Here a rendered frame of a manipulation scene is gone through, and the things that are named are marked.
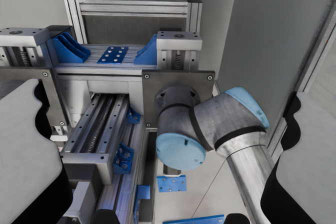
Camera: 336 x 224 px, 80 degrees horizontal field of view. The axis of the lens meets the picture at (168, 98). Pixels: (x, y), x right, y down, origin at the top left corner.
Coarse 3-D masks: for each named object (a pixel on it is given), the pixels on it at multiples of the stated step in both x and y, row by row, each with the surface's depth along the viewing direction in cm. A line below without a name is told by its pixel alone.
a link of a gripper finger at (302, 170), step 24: (288, 120) 10; (312, 120) 8; (288, 144) 8; (312, 144) 7; (288, 168) 6; (312, 168) 6; (264, 192) 6; (288, 192) 5; (312, 192) 5; (288, 216) 6; (312, 216) 5
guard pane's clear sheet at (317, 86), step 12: (324, 48) 60; (324, 60) 59; (312, 72) 64; (324, 72) 59; (312, 84) 64; (324, 84) 59; (312, 96) 63; (324, 96) 59; (324, 108) 58; (276, 144) 82; (276, 156) 81
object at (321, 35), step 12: (324, 12) 58; (324, 24) 58; (324, 36) 58; (312, 48) 63; (312, 60) 62; (300, 72) 67; (216, 84) 172; (300, 84) 67; (288, 96) 73; (276, 120) 80; (276, 132) 79
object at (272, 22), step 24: (240, 0) 126; (264, 0) 95; (288, 0) 76; (312, 0) 64; (240, 24) 124; (264, 24) 94; (288, 24) 76; (312, 24) 63; (240, 48) 122; (264, 48) 93; (288, 48) 75; (240, 72) 120; (264, 72) 92; (288, 72) 74; (264, 96) 91
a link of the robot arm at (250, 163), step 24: (216, 96) 47; (240, 96) 43; (216, 120) 44; (240, 120) 41; (264, 120) 42; (216, 144) 43; (240, 144) 40; (264, 144) 42; (240, 168) 39; (264, 168) 37; (240, 192) 39; (264, 216) 34
